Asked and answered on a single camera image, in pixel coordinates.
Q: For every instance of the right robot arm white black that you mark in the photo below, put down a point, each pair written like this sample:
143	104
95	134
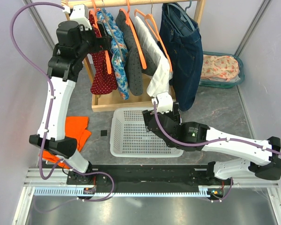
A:
252	157

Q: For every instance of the red polka dot skirt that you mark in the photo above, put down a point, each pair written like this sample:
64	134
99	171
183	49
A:
103	82

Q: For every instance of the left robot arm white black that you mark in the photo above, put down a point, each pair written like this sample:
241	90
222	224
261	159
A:
75	42

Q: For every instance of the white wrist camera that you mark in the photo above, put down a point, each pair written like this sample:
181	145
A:
163	102
79	14

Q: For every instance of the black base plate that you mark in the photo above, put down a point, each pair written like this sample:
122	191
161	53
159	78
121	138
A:
192	175

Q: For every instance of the grey-blue hanger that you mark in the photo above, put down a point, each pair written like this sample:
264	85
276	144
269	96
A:
183	15

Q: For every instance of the grey dotted skirt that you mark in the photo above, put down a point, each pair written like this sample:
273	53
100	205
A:
133	66

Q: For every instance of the teal bin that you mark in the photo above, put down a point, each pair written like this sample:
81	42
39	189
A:
224	85

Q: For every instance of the dark blue denim skirt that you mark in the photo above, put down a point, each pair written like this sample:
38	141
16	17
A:
184	48

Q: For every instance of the white pleated skirt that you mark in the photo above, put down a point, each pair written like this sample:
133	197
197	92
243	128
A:
161	77

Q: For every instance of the grey hanger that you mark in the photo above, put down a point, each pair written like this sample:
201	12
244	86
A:
111	31

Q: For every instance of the floral pink cloth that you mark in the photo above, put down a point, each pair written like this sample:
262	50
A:
220	68

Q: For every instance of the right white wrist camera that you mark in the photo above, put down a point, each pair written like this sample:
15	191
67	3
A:
163	102

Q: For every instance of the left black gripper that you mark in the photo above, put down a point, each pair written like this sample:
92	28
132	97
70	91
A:
100	44

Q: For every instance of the white plastic basket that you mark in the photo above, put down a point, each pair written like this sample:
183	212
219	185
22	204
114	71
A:
129	137

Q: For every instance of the wooden clothes rack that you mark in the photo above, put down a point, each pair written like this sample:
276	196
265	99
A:
113	101

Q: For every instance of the slotted cable duct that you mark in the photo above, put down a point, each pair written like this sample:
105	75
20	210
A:
83	192

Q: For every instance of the blue floral skirt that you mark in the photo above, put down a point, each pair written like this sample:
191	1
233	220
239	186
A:
117	63

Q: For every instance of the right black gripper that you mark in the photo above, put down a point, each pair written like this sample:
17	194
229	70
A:
174	115

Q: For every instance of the small black square marker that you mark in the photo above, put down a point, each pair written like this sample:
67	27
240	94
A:
103	132

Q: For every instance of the orange cloth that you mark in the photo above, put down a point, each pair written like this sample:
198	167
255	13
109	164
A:
75	127

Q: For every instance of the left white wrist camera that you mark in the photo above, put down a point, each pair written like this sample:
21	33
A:
79	14

